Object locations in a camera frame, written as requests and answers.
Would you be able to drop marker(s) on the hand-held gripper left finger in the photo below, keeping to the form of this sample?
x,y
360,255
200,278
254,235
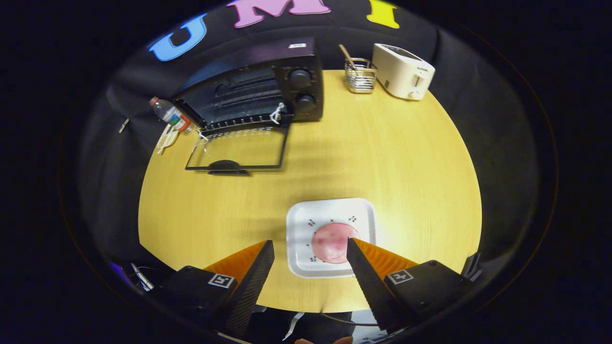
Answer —
x,y
251,286

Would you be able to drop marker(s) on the wooden stick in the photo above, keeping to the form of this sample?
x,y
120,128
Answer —
x,y
346,55

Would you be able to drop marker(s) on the clear plastic water bottle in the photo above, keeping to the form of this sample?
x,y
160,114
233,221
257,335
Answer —
x,y
167,113

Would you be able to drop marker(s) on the cream pop-up toaster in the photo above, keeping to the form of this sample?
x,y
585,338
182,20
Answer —
x,y
401,71

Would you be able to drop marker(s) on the white square plate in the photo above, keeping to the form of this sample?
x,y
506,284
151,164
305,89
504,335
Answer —
x,y
299,224

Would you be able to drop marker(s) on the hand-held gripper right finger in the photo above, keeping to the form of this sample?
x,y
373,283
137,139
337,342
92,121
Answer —
x,y
370,286

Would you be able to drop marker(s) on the round pink ham slice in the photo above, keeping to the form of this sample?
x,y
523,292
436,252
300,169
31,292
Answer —
x,y
332,243

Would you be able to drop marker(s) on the black toaster oven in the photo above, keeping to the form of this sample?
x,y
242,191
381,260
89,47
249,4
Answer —
x,y
301,95

